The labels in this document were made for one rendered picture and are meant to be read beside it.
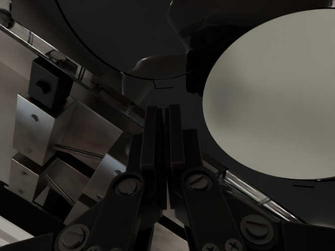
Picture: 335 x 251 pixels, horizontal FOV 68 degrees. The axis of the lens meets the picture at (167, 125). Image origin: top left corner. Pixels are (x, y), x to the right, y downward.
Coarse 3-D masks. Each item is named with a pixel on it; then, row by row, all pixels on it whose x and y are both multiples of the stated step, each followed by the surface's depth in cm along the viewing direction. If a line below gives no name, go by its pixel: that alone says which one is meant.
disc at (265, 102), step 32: (256, 32) 11; (288, 32) 11; (320, 32) 10; (224, 64) 13; (256, 64) 12; (288, 64) 12; (320, 64) 11; (224, 96) 14; (256, 96) 13; (288, 96) 12; (320, 96) 12; (224, 128) 15; (256, 128) 14; (288, 128) 14; (320, 128) 13; (256, 160) 16; (288, 160) 15; (320, 160) 14
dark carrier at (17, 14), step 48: (48, 0) 14; (96, 0) 13; (144, 0) 12; (192, 0) 11; (240, 0) 11; (288, 0) 10; (96, 48) 15; (144, 48) 14; (192, 48) 13; (144, 96) 16; (192, 96) 14; (288, 192) 16
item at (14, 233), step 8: (0, 216) 21; (0, 224) 22; (8, 224) 22; (0, 232) 26; (8, 232) 23; (16, 232) 22; (24, 232) 22; (0, 240) 26; (8, 240) 26; (16, 240) 25
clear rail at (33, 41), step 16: (16, 32) 16; (32, 32) 16; (32, 48) 16; (48, 48) 16; (64, 64) 16; (80, 80) 16; (96, 80) 16; (96, 96) 17; (112, 96) 16; (128, 112) 17; (144, 112) 17; (208, 160) 17; (224, 176) 17; (240, 192) 18; (256, 192) 17; (272, 208) 18
